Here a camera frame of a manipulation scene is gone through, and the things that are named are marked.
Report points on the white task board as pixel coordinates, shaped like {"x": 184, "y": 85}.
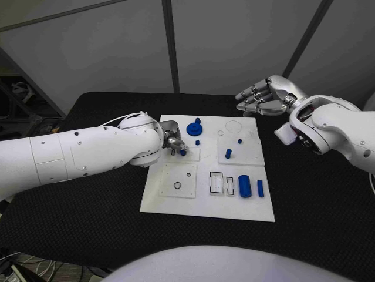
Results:
{"x": 206, "y": 204}

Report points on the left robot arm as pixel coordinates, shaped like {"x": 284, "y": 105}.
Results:
{"x": 78, "y": 154}

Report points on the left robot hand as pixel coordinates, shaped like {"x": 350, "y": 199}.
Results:
{"x": 171, "y": 141}

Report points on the thin long blue cylinder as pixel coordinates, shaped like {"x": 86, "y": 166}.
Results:
{"x": 259, "y": 188}

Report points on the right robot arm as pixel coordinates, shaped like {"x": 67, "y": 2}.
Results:
{"x": 349, "y": 132}

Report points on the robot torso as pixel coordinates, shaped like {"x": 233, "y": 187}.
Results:
{"x": 225, "y": 266}

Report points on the thick blue cylinder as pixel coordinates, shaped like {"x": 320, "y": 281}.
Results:
{"x": 243, "y": 186}

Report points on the blue plug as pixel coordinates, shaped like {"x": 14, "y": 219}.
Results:
{"x": 181, "y": 152}

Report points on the blue gear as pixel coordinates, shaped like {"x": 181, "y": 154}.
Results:
{"x": 193, "y": 129}

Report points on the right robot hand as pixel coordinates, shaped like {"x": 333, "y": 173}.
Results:
{"x": 278, "y": 90}

